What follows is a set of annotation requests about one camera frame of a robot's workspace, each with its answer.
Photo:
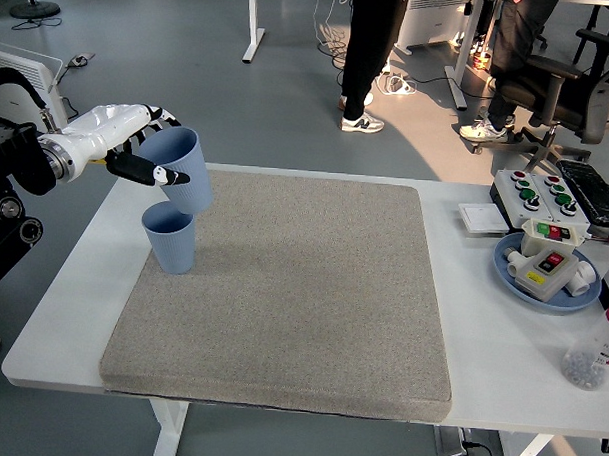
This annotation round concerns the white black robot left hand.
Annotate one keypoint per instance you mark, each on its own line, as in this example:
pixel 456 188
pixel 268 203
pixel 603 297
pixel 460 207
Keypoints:
pixel 113 123

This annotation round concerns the blue ribbed plastic cup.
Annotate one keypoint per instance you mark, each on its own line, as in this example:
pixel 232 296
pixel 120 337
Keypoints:
pixel 171 248
pixel 192 159

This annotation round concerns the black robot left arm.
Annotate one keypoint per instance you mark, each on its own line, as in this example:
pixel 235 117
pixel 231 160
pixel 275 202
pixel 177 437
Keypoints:
pixel 16 168

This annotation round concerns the white push button control box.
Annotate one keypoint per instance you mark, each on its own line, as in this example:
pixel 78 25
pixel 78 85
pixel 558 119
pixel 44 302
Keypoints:
pixel 506 192
pixel 543 189

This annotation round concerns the grey floor socket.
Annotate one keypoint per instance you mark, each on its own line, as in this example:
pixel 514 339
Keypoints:
pixel 80 59

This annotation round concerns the white panel heater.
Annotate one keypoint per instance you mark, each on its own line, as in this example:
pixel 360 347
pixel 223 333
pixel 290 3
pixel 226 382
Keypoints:
pixel 432 22
pixel 40 66

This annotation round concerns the white desk leg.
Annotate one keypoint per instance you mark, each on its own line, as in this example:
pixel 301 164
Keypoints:
pixel 463 48
pixel 254 16

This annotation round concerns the grey-brown mat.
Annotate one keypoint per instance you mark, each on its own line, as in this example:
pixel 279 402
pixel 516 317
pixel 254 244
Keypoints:
pixel 307 288

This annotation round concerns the standing person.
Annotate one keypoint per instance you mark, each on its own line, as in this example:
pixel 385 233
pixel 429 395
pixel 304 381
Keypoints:
pixel 362 65

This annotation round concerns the seated person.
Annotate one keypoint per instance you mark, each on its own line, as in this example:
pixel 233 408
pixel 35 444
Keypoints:
pixel 516 45

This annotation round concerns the white pipe fitting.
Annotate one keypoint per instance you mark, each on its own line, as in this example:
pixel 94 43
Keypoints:
pixel 583 278
pixel 513 265

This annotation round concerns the white table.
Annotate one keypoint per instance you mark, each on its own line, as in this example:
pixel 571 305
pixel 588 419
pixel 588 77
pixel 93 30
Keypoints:
pixel 480 344

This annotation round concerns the grey black office chair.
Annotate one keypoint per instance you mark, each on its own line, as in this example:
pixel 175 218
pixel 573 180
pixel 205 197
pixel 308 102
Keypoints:
pixel 589 108

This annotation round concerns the black wrapped flat object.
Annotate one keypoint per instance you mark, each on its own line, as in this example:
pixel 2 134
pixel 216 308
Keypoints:
pixel 591 190

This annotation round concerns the blue plate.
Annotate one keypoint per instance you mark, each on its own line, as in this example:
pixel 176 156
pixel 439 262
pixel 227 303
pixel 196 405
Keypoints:
pixel 582 299

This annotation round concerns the clear bottle red cap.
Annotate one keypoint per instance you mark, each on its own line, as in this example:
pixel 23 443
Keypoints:
pixel 593 348

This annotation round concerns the white wall switch plate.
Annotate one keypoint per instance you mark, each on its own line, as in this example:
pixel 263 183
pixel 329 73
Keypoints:
pixel 482 216

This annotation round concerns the white switch box green red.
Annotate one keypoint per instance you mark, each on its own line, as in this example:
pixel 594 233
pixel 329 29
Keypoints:
pixel 531 241

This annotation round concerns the grey switch box red black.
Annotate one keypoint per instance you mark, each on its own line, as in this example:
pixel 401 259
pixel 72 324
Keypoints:
pixel 533 281

